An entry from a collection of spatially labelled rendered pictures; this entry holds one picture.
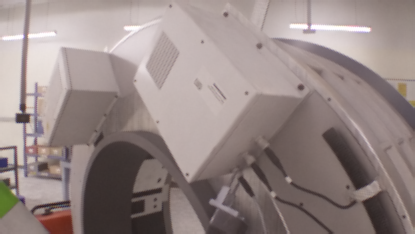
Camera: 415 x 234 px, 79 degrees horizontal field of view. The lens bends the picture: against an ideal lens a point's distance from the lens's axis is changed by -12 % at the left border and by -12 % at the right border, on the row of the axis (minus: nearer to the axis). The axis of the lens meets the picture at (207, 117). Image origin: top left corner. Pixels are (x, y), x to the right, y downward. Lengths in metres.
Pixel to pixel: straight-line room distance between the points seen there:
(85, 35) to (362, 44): 6.13
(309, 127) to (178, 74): 0.21
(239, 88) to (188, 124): 0.11
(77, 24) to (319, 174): 7.08
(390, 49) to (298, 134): 6.36
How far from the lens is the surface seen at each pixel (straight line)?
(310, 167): 0.44
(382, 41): 6.73
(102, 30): 6.92
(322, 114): 0.43
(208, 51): 0.40
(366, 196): 0.39
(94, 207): 1.16
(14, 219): 0.52
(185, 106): 0.43
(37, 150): 6.95
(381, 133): 0.52
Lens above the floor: 1.63
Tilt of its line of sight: 2 degrees down
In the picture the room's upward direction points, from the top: 1 degrees clockwise
